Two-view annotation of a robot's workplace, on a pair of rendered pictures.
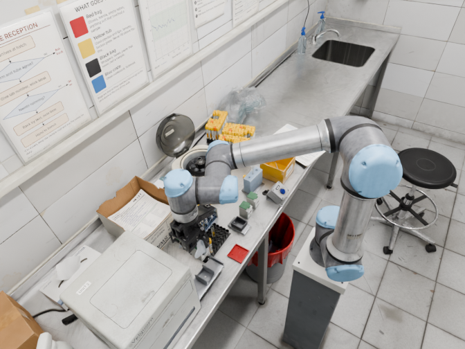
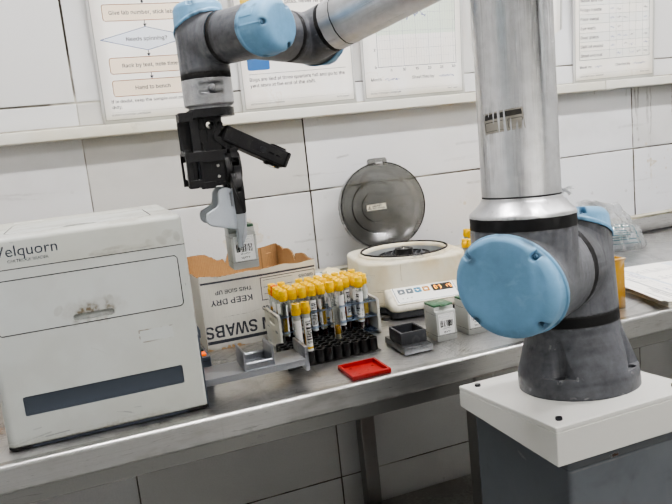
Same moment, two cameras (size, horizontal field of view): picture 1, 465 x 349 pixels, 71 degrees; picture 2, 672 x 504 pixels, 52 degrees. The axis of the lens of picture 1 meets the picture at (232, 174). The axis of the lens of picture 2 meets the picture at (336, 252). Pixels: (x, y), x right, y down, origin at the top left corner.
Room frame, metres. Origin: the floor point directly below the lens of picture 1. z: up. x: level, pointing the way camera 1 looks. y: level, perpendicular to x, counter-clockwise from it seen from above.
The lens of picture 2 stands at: (-0.18, -0.59, 1.26)
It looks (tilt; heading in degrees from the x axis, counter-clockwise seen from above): 9 degrees down; 34
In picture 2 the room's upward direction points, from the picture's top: 6 degrees counter-clockwise
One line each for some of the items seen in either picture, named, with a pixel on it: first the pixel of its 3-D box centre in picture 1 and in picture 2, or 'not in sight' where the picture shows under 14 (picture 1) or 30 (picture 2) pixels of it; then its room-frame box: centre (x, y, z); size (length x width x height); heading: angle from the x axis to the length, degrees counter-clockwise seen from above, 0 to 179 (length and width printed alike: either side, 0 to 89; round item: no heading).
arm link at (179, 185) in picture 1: (181, 191); (202, 41); (0.60, 0.14, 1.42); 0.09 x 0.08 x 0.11; 87
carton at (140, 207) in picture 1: (143, 215); (245, 291); (0.91, 0.40, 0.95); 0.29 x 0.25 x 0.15; 54
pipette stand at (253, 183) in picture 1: (252, 181); not in sight; (1.09, -0.10, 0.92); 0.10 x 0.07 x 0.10; 139
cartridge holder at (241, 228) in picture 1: (239, 224); (407, 337); (0.86, -0.01, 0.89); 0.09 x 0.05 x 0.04; 52
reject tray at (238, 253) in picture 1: (238, 253); (364, 368); (0.73, 0.00, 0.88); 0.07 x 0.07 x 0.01; 54
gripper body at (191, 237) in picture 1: (187, 228); (210, 149); (0.59, 0.15, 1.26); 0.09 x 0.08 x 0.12; 143
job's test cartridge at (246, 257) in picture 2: (198, 249); (241, 246); (0.61, 0.13, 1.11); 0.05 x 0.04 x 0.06; 53
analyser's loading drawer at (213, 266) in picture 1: (201, 280); (241, 362); (0.60, 0.14, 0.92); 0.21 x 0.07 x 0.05; 144
